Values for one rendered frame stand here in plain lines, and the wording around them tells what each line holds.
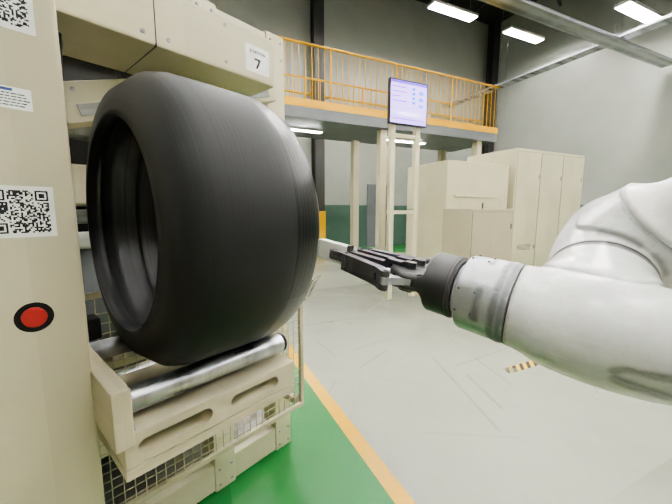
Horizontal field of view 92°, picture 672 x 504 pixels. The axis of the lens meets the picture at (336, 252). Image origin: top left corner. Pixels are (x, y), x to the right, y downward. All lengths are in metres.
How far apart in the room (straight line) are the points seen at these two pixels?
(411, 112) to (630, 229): 4.36
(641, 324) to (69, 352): 0.74
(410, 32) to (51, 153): 13.04
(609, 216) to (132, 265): 1.02
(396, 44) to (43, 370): 12.70
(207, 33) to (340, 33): 10.86
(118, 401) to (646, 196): 0.73
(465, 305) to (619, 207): 0.20
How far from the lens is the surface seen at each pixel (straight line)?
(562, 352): 0.36
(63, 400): 0.74
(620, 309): 0.35
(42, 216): 0.67
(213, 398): 0.73
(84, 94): 1.12
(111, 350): 0.95
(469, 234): 4.95
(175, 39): 1.11
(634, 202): 0.46
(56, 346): 0.70
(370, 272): 0.42
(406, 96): 4.73
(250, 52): 1.23
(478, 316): 0.37
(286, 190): 0.60
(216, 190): 0.53
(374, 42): 12.47
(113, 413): 0.64
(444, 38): 14.34
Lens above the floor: 1.22
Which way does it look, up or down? 7 degrees down
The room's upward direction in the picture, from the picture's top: straight up
